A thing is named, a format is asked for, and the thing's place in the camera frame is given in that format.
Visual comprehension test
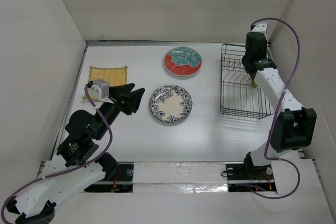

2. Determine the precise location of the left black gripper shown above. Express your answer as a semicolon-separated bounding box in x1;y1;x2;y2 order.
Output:
94;82;145;139

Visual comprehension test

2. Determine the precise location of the round bamboo plate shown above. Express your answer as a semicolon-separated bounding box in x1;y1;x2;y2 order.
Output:
251;79;258;89

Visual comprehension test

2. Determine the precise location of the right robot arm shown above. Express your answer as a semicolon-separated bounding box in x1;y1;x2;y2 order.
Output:
242;31;317;178

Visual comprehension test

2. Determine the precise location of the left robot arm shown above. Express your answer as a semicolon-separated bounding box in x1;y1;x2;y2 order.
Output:
1;80;145;223

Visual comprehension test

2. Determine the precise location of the blue floral white plate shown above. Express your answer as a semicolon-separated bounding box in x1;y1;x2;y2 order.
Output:
149;84;193;123

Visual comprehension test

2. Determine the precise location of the red teal ceramic plate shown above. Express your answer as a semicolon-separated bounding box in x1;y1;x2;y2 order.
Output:
164;46;202;77

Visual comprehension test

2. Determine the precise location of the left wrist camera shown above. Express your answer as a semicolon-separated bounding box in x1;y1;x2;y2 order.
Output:
85;79;110;101

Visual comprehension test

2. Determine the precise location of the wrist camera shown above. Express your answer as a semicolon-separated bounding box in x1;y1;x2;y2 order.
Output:
251;22;268;40
85;79;110;101

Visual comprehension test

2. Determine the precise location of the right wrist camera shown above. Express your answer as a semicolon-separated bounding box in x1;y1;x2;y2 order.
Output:
251;22;268;40

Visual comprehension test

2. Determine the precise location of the black wire dish rack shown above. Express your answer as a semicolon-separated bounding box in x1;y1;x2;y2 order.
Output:
220;44;274;120

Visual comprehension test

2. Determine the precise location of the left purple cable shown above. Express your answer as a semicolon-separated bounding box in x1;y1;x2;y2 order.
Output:
0;84;113;224

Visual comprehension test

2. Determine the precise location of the purple cable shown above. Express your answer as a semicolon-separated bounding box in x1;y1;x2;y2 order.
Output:
249;17;302;199
0;84;113;224

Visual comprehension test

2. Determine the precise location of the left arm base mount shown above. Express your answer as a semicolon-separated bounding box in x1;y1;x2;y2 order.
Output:
84;162;134;193

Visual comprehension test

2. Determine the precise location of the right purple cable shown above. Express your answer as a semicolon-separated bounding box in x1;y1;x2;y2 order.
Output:
249;17;302;199

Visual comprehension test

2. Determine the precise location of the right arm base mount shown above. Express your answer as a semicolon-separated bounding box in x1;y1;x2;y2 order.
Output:
221;163;276;193

